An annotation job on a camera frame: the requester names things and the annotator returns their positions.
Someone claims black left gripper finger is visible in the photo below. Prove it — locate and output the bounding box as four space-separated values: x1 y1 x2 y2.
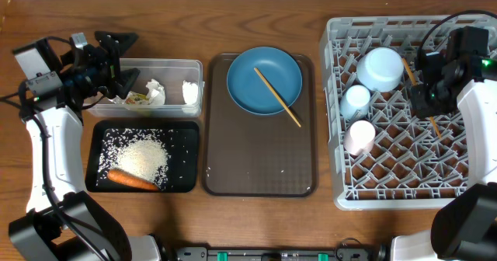
94 31 139 57
114 68 140 99

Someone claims foil snack wrapper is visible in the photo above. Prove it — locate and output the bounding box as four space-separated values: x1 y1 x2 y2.
112 92 152 117

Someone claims wooden chopstick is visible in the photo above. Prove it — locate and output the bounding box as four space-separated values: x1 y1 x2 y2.
401 57 442 140
254 68 301 127

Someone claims white paper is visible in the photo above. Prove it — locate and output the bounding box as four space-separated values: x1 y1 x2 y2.
182 81 199 105
146 79 165 106

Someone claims light blue rice bowl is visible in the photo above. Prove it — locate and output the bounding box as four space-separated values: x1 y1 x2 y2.
356 47 404 92

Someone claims light blue cup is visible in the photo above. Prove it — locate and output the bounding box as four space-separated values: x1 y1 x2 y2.
339 85 370 120

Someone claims pink cup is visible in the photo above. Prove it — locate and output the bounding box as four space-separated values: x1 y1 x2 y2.
343 120 376 155

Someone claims orange carrot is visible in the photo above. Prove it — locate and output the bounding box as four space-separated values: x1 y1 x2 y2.
107 169 159 191

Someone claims dark blue plate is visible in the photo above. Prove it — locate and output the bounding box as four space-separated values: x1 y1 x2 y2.
227 47 303 116

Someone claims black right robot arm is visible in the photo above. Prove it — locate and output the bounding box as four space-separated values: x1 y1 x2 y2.
390 26 496 260

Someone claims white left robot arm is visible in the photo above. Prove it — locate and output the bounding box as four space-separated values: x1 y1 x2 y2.
9 31 166 260

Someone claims grey dishwasher rack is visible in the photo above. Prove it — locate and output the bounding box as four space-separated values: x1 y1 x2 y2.
319 15 496 211

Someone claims clear plastic bin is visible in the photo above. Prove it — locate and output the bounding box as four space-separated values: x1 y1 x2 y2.
85 58 204 118

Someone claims pile of white rice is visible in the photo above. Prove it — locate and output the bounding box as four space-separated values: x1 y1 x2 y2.
88 128 199 192

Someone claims black plastic tray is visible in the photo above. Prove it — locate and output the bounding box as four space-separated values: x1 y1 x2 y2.
85 119 200 193

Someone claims dark brown serving tray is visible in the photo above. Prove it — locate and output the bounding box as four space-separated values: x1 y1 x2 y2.
202 54 318 197

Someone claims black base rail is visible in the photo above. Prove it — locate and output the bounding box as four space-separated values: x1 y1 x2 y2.
169 238 390 261

